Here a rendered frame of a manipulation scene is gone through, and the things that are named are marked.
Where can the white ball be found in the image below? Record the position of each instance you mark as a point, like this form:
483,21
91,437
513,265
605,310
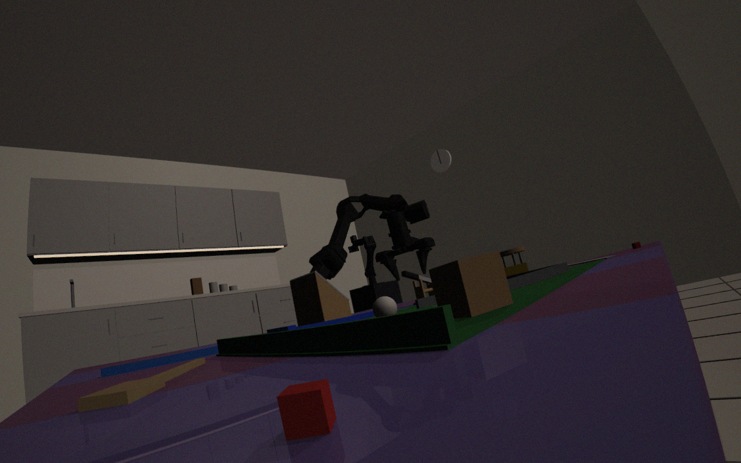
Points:
384,306

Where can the green flat mat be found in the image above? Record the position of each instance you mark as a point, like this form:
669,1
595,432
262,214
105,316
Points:
466,327

